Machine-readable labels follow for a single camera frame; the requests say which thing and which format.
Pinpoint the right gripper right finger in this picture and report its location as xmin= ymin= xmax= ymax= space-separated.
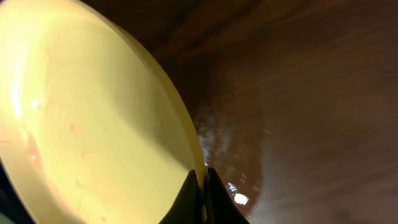
xmin=205 ymin=167 xmax=249 ymax=224

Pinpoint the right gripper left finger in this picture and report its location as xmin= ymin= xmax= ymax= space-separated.
xmin=159 ymin=170 xmax=203 ymax=224

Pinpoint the yellow plate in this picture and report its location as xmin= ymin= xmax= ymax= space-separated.
xmin=1 ymin=0 xmax=205 ymax=223

